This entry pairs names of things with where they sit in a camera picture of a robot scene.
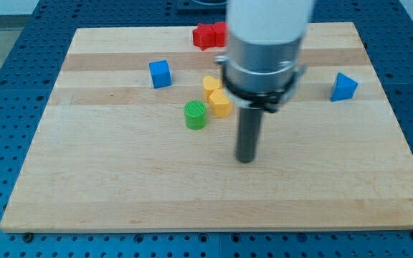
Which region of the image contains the red rounded block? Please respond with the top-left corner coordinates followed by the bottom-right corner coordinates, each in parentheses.
top-left (212, 21), bottom-right (228, 47)

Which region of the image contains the red star block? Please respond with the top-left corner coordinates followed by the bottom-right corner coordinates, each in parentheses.
top-left (192, 23), bottom-right (216, 50)

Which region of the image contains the yellow pentagon block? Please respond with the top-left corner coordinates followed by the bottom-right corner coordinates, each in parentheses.
top-left (209, 89), bottom-right (233, 118)

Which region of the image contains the yellow heart block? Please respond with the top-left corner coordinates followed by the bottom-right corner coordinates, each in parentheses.
top-left (202, 76), bottom-right (222, 102)

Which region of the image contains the blue triangle block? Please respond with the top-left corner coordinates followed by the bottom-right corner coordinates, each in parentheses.
top-left (331, 73), bottom-right (358, 102)

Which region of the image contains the blue cube block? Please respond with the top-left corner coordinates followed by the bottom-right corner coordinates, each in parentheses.
top-left (148, 60), bottom-right (172, 89)

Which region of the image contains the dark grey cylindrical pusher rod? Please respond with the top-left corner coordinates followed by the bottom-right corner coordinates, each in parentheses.
top-left (235, 107), bottom-right (263, 163)

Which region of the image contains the green cylinder block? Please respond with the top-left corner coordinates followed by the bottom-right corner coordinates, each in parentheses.
top-left (184, 100), bottom-right (207, 130)

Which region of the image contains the wooden board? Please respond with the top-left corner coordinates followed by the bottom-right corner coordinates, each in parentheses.
top-left (0, 23), bottom-right (413, 233)

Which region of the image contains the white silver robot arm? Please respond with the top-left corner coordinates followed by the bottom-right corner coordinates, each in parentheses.
top-left (216, 0), bottom-right (315, 163)

